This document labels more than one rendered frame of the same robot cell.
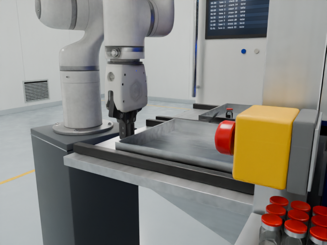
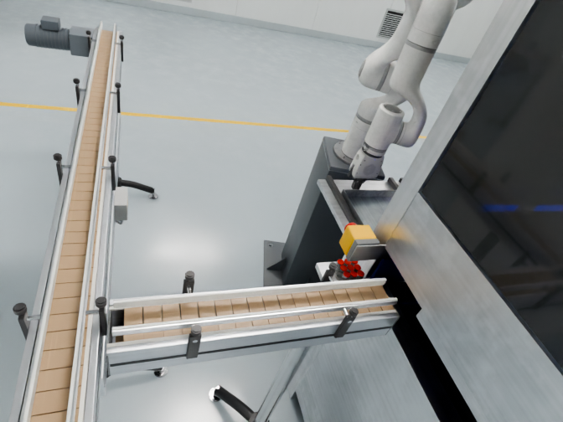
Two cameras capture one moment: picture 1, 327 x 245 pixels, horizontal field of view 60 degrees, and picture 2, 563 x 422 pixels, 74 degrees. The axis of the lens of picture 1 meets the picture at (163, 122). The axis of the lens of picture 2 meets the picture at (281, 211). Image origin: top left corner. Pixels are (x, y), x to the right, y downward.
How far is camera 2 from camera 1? 84 cm
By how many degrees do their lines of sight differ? 39
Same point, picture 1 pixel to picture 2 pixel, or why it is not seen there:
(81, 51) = (373, 110)
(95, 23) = (393, 95)
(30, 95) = (386, 28)
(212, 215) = not seen: hidden behind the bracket
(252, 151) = (344, 239)
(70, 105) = (349, 139)
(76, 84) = (358, 130)
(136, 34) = (381, 144)
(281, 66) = (385, 218)
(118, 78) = (359, 161)
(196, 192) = not seen: hidden behind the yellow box
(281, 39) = (389, 209)
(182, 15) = not seen: outside the picture
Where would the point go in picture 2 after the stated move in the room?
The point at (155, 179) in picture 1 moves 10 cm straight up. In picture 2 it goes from (340, 221) to (351, 199)
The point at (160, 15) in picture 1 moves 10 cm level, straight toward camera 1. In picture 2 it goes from (404, 138) to (389, 146)
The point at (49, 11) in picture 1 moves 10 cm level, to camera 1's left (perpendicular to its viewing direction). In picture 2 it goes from (364, 79) to (343, 67)
